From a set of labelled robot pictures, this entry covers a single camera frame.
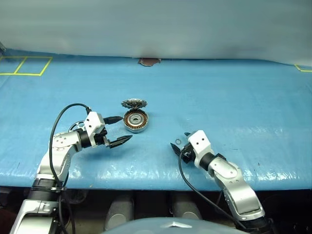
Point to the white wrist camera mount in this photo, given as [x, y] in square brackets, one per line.
[93, 122]
[200, 141]

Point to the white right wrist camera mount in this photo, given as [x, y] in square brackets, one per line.
[200, 141]

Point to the brown torn patch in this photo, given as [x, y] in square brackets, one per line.
[147, 61]

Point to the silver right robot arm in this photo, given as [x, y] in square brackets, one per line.
[231, 175]

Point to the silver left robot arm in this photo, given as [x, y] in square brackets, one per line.
[61, 146]

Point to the grey rounded shape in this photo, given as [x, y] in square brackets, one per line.
[119, 209]
[185, 207]

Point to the silver finned motor lid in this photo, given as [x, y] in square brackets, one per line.
[134, 103]

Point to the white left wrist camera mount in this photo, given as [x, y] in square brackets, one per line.
[93, 122]

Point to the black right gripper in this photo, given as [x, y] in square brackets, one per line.
[187, 153]

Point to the grey-blue curved chest panel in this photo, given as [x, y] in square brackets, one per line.
[146, 226]

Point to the silver motor housing copper windings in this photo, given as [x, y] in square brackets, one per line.
[129, 120]

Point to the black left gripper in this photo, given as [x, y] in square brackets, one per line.
[100, 139]

